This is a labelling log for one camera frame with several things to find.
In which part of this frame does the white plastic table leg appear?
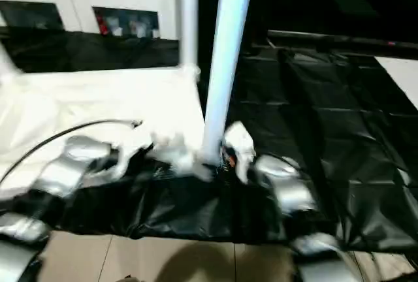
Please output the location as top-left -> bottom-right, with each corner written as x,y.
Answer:
0,42 -> 24,79
201,0 -> 257,168
178,0 -> 202,80

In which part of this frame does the black mat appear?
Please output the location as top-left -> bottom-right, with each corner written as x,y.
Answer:
0,27 -> 418,252

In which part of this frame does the red packet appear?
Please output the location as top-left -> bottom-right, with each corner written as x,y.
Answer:
97,14 -> 109,35

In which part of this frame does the long black bar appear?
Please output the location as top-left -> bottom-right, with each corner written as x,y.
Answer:
267,29 -> 418,51

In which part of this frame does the white flat board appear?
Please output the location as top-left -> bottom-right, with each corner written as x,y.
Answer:
374,55 -> 418,113

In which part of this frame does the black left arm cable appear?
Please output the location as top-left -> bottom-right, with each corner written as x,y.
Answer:
0,119 -> 143,185

